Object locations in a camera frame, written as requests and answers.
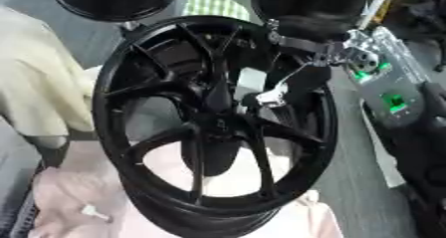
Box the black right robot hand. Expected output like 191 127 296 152
240 18 352 118

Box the black spoked wheel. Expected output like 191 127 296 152
91 14 340 238

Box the white pin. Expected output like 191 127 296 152
78 204 113 222

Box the person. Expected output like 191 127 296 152
0 4 102 170

